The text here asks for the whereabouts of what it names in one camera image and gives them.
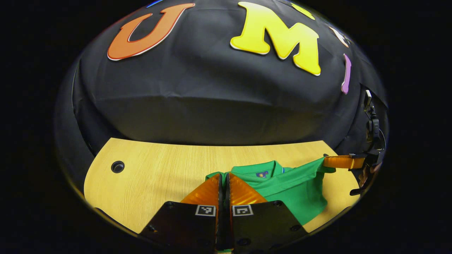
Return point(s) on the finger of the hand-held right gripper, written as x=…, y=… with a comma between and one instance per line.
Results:
x=360, y=192
x=340, y=162

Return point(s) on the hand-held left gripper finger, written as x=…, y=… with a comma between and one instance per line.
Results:
x=219, y=192
x=228, y=192

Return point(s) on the green T-shirt with collar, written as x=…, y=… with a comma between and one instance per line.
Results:
x=296, y=190

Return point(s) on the black backdrop cloth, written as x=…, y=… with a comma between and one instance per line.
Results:
x=212, y=106

